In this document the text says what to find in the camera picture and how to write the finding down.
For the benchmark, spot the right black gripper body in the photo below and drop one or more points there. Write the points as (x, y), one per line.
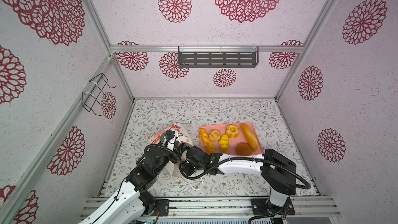
(185, 158)

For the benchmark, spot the orange twisted fake bread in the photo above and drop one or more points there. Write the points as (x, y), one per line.
(206, 141)

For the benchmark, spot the white floral paper bag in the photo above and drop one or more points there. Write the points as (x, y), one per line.
(180, 139)

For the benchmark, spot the yellow fake bread roll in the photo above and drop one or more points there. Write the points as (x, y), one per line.
(214, 135)

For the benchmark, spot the yellow croissant fake bread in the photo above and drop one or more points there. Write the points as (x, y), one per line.
(224, 143)

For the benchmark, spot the orange bundt fake bread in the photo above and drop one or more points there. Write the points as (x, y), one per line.
(232, 131)

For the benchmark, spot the brown round fake bread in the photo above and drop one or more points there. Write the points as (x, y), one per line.
(243, 149)

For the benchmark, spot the long golden baguette fake bread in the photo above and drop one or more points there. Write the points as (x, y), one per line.
(250, 137)

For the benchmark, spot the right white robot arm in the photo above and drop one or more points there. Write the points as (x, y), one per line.
(277, 170)

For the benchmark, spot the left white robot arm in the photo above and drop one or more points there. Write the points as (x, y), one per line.
(132, 199)

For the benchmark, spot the pink plastic tray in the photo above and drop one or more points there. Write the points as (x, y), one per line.
(232, 142)

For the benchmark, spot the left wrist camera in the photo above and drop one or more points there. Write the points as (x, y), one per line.
(169, 137)

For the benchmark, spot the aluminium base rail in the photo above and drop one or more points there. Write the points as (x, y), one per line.
(241, 207)

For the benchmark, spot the black wire wall rack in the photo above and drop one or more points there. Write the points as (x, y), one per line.
(100, 101)

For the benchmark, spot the grey slotted wall shelf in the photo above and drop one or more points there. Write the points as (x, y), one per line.
(221, 59)

